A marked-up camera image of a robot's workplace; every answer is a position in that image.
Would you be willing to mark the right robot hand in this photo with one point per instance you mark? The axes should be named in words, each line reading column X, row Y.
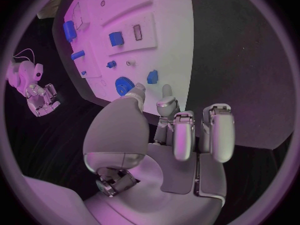
column 41, row 99

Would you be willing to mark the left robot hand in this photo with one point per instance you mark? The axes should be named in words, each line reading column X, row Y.
column 154, row 181

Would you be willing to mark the white task board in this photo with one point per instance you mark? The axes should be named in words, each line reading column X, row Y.
column 131, row 41

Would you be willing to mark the tiny blue peg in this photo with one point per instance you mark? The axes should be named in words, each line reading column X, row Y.
column 83, row 72

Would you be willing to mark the long blue peg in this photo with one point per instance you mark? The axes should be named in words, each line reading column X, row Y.
column 77, row 55

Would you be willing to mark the large blue cylinder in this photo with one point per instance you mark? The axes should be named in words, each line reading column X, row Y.
column 69, row 31

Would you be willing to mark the small blue plug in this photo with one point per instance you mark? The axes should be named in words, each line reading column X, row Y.
column 111, row 64

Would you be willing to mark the blue gear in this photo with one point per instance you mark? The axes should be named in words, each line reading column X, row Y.
column 123, row 87

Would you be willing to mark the blue square block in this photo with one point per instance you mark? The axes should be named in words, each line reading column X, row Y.
column 116, row 38

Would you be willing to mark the blue hexagonal block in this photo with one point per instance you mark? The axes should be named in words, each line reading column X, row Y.
column 152, row 76

